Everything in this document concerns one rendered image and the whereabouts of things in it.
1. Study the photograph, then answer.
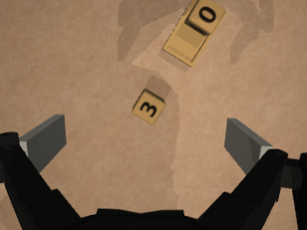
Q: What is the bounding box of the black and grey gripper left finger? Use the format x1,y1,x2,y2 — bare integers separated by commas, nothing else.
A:
0,115,97,230

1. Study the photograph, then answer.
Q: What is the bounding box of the tan number cube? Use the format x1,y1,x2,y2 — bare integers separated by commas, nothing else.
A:
184,0,225,36
132,89,166,125

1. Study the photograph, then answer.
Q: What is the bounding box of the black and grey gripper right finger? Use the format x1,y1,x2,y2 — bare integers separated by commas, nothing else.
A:
180,118,307,230

